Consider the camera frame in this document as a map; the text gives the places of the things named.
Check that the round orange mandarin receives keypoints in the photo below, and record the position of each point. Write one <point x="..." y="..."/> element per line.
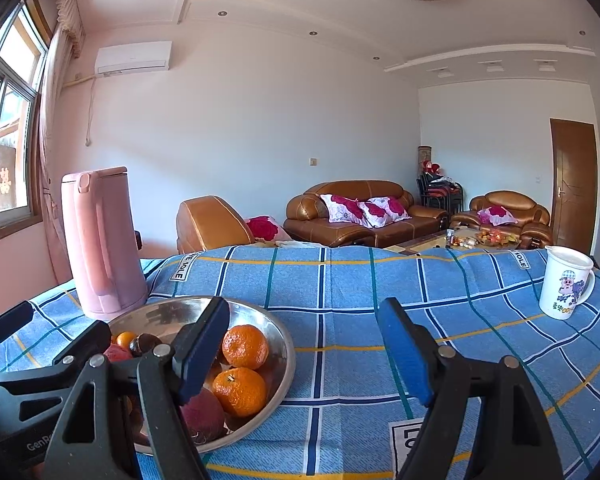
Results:
<point x="245" y="346"/>

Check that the blue plaid blanket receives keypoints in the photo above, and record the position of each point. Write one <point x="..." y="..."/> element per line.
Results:
<point x="350" y="285"/>

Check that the stacked black chairs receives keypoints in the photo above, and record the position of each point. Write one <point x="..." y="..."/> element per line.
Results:
<point x="440" y="192"/>

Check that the brown wooden door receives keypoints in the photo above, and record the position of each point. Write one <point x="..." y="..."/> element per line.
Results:
<point x="572" y="185"/>

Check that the white pillow with red flowers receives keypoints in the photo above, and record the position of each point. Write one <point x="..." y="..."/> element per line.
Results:
<point x="341" y="208"/>
<point x="372" y="216"/>
<point x="496" y="215"/>
<point x="392" y="207"/>

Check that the dark brown wrinkled fruit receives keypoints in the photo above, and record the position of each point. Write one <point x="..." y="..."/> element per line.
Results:
<point x="147" y="344"/>

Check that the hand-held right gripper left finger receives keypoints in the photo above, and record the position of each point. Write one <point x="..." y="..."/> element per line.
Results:
<point x="205" y="360"/>

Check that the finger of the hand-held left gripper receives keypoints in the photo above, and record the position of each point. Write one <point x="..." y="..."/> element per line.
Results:
<point x="80" y="342"/>
<point x="10" y="322"/>

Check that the white wall air conditioner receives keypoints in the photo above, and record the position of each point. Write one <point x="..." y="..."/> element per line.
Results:
<point x="132" y="57"/>

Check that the tall patterned roll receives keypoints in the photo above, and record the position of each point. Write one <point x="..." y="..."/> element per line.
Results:
<point x="424" y="155"/>

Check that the stainless steel bowl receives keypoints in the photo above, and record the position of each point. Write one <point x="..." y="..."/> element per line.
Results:
<point x="265" y="325"/>

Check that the dark brown chair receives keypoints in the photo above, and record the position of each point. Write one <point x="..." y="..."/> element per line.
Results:
<point x="138" y="240"/>

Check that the pile of snacks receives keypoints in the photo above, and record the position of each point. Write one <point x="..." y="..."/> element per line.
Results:
<point x="485" y="238"/>

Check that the small jar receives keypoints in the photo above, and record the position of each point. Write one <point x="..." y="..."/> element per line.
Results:
<point x="450" y="238"/>

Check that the white cartoon mug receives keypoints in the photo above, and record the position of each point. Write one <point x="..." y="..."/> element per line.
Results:
<point x="555" y="280"/>

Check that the pink electric kettle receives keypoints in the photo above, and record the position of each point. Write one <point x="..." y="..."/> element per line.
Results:
<point x="100" y="240"/>

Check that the air conditioner pipe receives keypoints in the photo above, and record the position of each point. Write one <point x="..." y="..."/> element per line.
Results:
<point x="90" y="110"/>

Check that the brown leather three-seat sofa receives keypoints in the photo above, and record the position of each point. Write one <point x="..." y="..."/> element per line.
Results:
<point x="320" y="232"/>

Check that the wooden coffee table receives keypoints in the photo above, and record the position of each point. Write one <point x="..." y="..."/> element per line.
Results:
<point x="420" y="242"/>

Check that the large mandarin with stem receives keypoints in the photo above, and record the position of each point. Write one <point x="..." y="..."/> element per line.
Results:
<point x="240" y="392"/>

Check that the brown leather armchair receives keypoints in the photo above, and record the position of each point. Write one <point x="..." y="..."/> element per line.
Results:
<point x="505" y="197"/>

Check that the white cloth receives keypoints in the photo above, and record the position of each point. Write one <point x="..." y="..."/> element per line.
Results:
<point x="287" y="243"/>

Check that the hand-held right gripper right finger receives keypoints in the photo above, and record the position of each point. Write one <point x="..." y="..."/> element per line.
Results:
<point x="405" y="355"/>

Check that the tan leather armchair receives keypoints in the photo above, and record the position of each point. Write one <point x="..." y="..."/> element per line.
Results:
<point x="205" y="225"/>

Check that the pink curtain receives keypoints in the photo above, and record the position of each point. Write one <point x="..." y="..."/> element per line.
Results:
<point x="55" y="160"/>

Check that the small smooth orange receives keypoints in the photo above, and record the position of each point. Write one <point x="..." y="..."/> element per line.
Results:
<point x="126" y="339"/>

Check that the red plush items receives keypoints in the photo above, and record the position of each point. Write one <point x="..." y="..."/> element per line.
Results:
<point x="430" y="166"/>

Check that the red flower pillow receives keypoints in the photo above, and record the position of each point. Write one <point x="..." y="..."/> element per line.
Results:
<point x="265" y="229"/>

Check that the window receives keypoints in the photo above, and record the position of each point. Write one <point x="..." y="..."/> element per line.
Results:
<point x="10" y="135"/>

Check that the red round fruit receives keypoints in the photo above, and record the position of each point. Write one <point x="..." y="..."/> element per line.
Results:
<point x="116" y="354"/>
<point x="206" y="415"/>

